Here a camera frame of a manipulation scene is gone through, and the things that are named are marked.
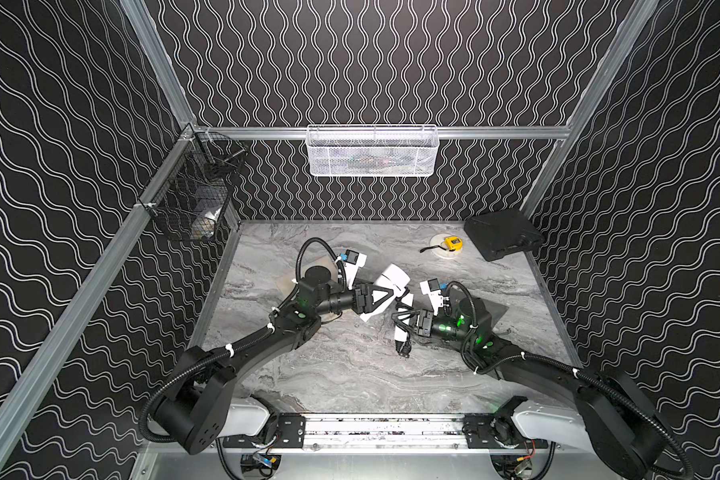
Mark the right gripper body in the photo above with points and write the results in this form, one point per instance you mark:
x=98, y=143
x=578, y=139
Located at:
x=442, y=328

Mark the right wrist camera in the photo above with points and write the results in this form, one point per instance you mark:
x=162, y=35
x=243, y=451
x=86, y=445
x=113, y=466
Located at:
x=433, y=289

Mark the white mesh wall basket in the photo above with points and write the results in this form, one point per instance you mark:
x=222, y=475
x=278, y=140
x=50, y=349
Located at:
x=372, y=150

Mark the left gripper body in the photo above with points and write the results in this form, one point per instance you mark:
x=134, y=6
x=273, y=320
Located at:
x=361, y=299

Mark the black wire wall basket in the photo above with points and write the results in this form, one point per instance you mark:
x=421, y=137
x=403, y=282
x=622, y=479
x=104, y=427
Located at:
x=207, y=171

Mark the white round coaster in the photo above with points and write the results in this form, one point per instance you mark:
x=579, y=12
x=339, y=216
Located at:
x=438, y=248

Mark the yellow tape measure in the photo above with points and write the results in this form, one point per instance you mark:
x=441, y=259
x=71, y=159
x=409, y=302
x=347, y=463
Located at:
x=453, y=243

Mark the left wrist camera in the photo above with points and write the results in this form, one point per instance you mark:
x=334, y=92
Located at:
x=351, y=261

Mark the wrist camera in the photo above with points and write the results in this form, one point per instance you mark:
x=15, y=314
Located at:
x=351, y=261
x=433, y=289

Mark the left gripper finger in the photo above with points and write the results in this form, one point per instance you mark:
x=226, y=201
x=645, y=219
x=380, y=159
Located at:
x=382, y=306
x=378, y=291

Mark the black hard case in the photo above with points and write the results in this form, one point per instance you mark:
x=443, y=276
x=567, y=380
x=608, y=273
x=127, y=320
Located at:
x=499, y=234

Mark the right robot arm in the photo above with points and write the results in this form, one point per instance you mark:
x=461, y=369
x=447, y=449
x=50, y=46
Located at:
x=604, y=412

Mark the dark grey hair dryer bag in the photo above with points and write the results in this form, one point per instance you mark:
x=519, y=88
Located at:
x=498, y=312

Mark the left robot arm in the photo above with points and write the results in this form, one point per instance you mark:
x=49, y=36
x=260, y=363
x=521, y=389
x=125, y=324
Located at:
x=198, y=403

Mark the item in black basket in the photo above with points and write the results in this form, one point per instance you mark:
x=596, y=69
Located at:
x=205, y=222

